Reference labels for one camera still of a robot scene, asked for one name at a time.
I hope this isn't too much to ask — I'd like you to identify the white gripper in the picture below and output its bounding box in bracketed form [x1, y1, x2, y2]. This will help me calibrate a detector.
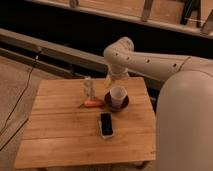
[104, 65, 129, 89]

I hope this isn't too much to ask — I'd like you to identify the white ceramic cup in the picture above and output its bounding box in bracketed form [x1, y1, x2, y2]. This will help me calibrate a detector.
[109, 86, 127, 101]

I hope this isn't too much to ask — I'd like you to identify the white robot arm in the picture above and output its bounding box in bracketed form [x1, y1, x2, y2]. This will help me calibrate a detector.
[103, 37, 213, 171]

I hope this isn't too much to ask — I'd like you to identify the purple ceramic bowl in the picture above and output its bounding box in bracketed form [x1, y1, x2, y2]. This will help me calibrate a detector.
[104, 92, 129, 112]

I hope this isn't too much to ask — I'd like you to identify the orange carrot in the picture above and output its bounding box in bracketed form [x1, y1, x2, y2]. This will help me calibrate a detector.
[79, 99, 105, 108]

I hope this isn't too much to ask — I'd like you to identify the black phone in white case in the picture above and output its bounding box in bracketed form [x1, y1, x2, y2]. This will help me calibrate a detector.
[99, 112, 114, 138]

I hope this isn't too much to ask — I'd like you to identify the wooden table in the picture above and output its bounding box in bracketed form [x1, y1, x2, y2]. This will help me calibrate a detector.
[15, 77, 156, 169]

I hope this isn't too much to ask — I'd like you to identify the black cable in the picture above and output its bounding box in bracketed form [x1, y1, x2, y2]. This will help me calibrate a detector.
[0, 49, 42, 152]

